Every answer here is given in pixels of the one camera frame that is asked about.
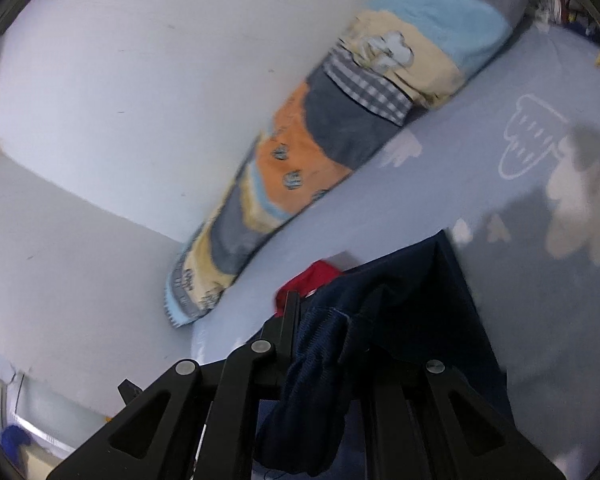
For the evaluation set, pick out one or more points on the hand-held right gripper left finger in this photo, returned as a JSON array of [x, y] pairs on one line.
[[287, 330]]

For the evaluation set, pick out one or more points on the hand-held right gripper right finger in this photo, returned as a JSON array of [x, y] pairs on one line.
[[400, 410]]

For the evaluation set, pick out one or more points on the navy blue work jacket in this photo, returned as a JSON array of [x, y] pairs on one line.
[[420, 300]]

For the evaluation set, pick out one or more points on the patchwork rolled blanket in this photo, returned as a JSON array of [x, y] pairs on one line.
[[330, 135]]

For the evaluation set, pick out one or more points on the white storage box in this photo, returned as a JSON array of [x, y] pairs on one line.
[[45, 410]]

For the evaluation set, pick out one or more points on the blue cloth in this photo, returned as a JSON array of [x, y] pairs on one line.
[[12, 437]]

